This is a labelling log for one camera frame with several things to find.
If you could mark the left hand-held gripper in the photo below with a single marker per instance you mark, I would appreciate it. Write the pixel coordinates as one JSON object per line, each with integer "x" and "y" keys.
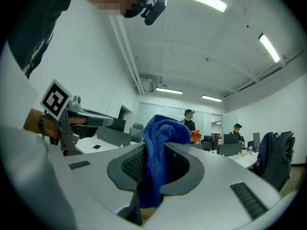
{"x": 55, "y": 99}

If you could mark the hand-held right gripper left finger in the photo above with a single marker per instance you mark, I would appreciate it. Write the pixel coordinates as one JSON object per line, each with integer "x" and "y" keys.
{"x": 96, "y": 176}

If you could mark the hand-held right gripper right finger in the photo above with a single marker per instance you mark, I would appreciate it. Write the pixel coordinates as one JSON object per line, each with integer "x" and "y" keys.
{"x": 216, "y": 188}

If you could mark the blue cloth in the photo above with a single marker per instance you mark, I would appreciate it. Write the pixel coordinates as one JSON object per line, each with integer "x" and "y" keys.
{"x": 158, "y": 133}

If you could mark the person's left forearm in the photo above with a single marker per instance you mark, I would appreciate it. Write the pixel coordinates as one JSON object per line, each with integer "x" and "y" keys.
{"x": 32, "y": 122}

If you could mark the person's left hand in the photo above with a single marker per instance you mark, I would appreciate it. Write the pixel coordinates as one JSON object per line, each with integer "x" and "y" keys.
{"x": 51, "y": 128}

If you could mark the dark smartphone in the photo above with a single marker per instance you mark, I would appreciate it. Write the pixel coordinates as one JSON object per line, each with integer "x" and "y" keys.
{"x": 97, "y": 146}

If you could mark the black monitor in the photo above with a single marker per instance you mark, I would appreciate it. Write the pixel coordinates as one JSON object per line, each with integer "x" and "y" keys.
{"x": 230, "y": 139}
{"x": 256, "y": 140}

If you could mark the orange backpack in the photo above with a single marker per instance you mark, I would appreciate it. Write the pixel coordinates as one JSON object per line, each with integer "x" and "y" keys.
{"x": 195, "y": 136}

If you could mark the white air conditioner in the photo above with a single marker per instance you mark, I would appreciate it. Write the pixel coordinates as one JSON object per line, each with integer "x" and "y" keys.
{"x": 148, "y": 85}

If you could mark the dark jacket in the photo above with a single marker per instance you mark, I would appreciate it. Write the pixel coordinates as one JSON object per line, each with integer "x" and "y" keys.
{"x": 263, "y": 152}

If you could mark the white ceiling pipes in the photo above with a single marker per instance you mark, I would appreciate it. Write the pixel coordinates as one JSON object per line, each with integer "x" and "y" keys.
{"x": 127, "y": 54}

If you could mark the black office chair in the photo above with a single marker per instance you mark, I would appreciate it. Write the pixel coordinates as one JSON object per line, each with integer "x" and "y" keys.
{"x": 281, "y": 157}

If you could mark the black printed t-shirt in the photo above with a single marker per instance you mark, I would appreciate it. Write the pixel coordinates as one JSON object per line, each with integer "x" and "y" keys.
{"x": 40, "y": 20}

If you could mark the black head-mounted camera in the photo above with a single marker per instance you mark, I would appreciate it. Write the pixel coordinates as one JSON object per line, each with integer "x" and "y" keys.
{"x": 154, "y": 11}

